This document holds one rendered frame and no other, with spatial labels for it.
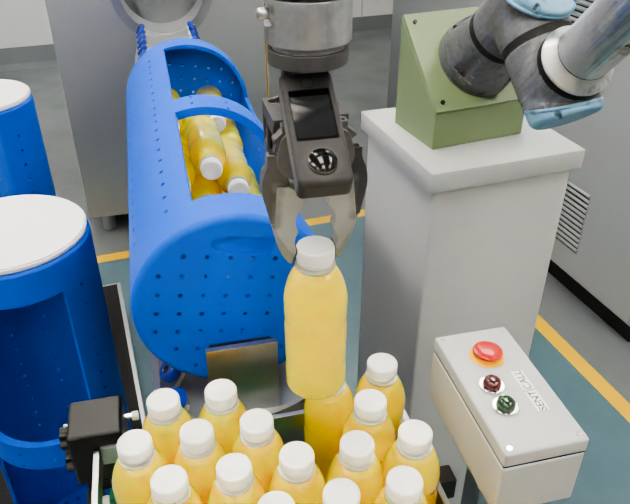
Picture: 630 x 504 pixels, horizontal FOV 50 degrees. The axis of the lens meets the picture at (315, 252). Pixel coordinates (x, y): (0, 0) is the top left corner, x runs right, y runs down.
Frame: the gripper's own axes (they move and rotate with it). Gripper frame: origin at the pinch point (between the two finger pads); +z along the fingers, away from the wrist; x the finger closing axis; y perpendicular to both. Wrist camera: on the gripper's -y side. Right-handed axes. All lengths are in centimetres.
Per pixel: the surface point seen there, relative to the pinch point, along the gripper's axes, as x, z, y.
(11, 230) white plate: 43, 26, 60
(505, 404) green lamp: -20.2, 19.2, -7.1
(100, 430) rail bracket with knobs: 26.2, 29.8, 10.2
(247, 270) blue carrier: 4.6, 15.5, 21.0
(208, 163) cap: 6, 15, 55
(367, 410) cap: -5.7, 21.8, -1.8
